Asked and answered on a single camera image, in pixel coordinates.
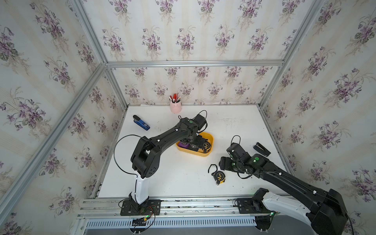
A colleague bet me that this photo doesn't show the purple tape measure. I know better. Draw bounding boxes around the purple tape measure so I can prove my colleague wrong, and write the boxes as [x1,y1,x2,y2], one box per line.
[178,141,190,149]

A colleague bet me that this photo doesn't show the black yellow tape measure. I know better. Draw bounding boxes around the black yellow tape measure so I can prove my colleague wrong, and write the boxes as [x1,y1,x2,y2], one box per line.
[202,141,212,154]
[208,164,226,186]

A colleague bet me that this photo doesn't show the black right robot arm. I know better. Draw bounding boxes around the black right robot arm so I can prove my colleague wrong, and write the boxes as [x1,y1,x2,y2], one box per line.
[219,143,350,235]

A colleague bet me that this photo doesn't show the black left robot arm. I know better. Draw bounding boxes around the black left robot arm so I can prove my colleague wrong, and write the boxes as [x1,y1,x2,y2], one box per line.
[129,114,212,206]

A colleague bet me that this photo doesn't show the yellow storage tray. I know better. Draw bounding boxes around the yellow storage tray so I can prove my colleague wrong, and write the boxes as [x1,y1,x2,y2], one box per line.
[175,132,214,157]

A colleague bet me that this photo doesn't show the pink pen holder cup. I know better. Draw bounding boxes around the pink pen holder cup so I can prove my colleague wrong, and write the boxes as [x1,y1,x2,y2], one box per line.
[170,101,182,114]

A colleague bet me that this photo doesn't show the red pens in cup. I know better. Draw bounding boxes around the red pens in cup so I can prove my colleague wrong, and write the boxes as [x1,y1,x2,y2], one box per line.
[169,93,181,103]

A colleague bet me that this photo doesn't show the blue black stapler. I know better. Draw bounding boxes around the blue black stapler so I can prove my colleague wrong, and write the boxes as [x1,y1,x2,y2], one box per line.
[133,115,150,131]

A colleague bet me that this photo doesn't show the small circuit board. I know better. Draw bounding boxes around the small circuit board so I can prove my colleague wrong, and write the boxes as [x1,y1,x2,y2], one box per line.
[132,218,147,227]

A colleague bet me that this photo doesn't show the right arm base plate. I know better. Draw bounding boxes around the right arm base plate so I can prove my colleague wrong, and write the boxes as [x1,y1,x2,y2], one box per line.
[234,198,273,214]

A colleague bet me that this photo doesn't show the aluminium mounting rail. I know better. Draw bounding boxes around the aluminium mounting rail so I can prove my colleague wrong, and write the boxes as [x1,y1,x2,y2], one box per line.
[70,195,294,235]

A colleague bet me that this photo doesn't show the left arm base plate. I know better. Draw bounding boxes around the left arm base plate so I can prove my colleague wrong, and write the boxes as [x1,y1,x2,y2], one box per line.
[120,199,162,216]

